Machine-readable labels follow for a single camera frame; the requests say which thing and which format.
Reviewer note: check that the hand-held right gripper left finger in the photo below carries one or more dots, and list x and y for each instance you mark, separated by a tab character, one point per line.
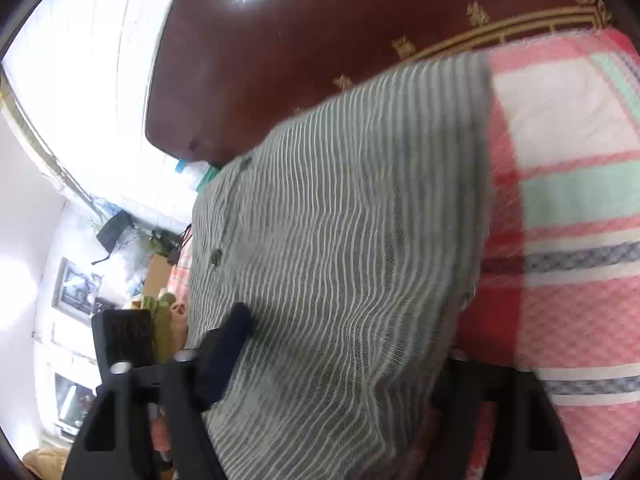
235	330

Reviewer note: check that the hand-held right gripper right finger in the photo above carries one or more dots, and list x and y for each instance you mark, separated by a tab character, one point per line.
500	410

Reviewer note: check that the grey striped shirt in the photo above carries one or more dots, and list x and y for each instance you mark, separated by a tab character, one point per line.
325	260

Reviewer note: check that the person's left forearm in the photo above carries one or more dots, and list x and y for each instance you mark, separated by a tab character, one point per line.
47	465

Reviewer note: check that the brown cardboard box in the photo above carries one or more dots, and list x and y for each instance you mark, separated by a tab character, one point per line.
157	277

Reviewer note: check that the dark glass window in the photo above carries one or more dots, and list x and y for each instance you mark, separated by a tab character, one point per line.
72	402
77	287

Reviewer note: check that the black bag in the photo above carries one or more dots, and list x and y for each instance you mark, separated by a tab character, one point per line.
115	230

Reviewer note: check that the clear plastic water bottle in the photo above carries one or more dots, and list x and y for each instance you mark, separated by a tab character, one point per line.
207	175

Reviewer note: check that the red green plaid blanket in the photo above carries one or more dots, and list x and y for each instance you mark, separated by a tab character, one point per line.
575	185

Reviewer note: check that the dark brown wooden headboard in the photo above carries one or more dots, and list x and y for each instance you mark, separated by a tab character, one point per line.
300	35

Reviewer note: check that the white wall pipe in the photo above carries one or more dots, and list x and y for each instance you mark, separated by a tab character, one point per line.
35	135

